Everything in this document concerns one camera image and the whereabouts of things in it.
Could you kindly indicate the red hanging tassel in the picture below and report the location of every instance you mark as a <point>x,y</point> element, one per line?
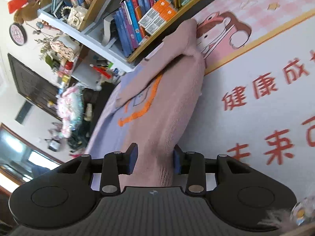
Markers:
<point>101,70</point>

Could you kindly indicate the purple and mauve sweater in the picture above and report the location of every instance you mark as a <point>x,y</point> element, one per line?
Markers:
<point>151,106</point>

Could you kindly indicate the wooden bookshelf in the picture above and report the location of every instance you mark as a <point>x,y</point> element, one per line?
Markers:
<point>93,28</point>

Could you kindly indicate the pink checkered table mat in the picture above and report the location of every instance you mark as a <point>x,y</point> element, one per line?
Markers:
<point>257,96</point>

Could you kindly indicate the lower orange white box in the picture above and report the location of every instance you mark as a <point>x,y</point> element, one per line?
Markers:
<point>161,19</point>

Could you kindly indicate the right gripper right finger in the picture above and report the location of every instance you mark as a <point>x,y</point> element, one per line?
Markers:
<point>191,164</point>

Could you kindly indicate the round pink wall clock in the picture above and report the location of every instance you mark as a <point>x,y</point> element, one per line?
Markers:
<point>18,34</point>

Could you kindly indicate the row of blue books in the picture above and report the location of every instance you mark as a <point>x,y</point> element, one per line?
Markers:
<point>131,34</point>

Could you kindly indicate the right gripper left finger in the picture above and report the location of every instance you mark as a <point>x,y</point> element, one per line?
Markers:
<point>115,164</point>

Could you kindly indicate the white quilted handbag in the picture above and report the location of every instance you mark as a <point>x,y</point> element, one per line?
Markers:
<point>74,16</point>

